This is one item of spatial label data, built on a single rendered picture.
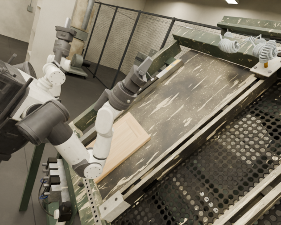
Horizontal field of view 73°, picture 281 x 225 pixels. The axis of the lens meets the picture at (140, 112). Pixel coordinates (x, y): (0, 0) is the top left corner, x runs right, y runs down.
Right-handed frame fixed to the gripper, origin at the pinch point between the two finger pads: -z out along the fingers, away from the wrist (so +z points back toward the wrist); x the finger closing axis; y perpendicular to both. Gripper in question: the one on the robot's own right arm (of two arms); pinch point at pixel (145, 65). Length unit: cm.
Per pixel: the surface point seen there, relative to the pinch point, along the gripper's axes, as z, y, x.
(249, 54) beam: -30, 52, 35
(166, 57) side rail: 5, 35, 95
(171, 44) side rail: -6, 33, 97
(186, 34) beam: -19, 35, 90
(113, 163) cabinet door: 60, 23, 13
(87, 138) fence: 76, 9, 42
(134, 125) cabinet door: 43, 27, 35
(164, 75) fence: 12, 33, 66
